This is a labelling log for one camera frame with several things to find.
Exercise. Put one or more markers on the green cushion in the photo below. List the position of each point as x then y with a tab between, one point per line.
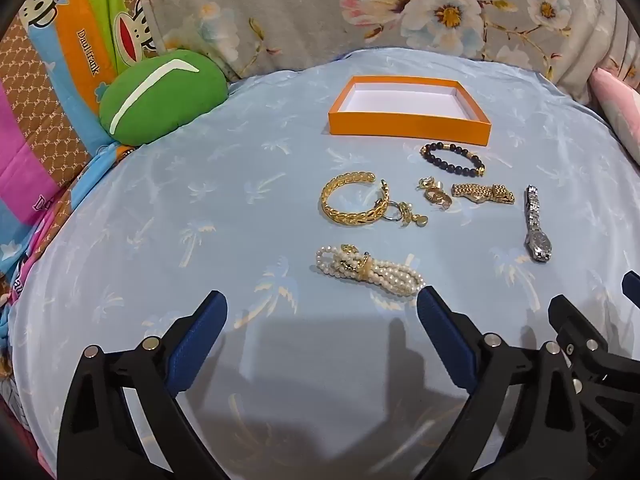
165	95

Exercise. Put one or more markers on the pink pillow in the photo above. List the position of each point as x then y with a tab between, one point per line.
620	105

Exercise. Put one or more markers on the gold stud earring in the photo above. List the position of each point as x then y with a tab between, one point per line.
425	183

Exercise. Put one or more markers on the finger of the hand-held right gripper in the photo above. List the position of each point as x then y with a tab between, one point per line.
633	287
580	330

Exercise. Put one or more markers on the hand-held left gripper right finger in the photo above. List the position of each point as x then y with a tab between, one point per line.
445	340

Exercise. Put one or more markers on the gold woven bangle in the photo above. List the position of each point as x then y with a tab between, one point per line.
345	216

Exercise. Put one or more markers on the orange cardboard box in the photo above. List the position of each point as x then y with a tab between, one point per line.
400	132

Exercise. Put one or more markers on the light blue palm-print sheet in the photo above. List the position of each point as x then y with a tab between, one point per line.
200	185

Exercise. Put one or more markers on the floral grey pillow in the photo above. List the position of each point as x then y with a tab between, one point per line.
300	10

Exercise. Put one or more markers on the silver watch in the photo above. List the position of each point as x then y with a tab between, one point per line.
539	245

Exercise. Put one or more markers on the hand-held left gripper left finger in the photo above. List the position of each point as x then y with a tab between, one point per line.
200	340

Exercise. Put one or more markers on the gold hoop earring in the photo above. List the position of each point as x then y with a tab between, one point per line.
431	196
446	200

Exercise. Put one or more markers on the cartoon printed blanket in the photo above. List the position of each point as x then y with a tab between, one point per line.
75	35

